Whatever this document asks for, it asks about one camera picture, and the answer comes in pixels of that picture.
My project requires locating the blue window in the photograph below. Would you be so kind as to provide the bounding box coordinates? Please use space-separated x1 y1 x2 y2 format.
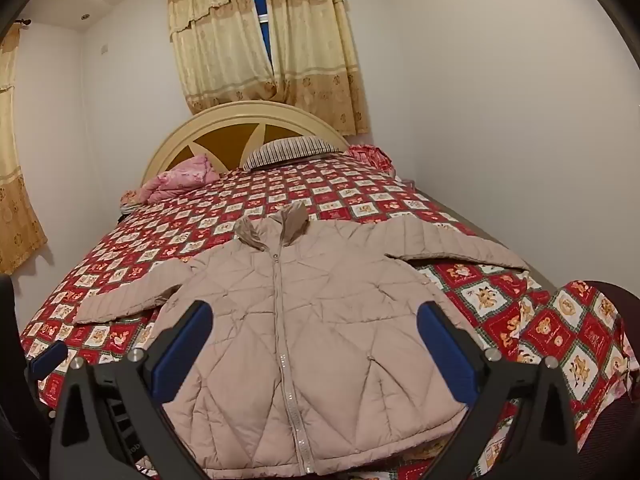
252 0 276 69

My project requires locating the red crumpled cloth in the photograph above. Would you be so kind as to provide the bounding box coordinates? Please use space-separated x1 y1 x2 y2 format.
345 144 399 179

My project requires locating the pink pillow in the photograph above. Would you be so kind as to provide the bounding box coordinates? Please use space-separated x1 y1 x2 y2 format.
120 155 221 206

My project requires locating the beige quilted puffer jacket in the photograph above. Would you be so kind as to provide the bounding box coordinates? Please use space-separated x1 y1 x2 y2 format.
74 203 531 480

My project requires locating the cream floral window curtain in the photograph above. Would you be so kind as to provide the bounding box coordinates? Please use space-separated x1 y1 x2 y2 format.
261 0 372 136
167 0 279 116

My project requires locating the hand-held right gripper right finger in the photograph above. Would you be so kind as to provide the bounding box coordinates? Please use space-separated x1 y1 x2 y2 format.
416 300 593 480

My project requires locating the striped pillow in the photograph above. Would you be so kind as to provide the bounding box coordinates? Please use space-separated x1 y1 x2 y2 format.
243 136 347 171

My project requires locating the cream wooden headboard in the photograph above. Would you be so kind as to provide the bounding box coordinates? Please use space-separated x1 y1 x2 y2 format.
141 101 351 191

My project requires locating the cream floral side curtain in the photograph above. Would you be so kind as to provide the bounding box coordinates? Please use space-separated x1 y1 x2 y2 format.
0 25 49 276

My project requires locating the red bear-print bedspread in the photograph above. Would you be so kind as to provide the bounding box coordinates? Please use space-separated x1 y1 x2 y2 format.
20 152 640 480

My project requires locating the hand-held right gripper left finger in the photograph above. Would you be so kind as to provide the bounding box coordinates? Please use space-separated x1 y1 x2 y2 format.
49 300 216 480

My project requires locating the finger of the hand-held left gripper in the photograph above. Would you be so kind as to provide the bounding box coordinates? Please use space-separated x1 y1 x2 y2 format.
27 340 69 382

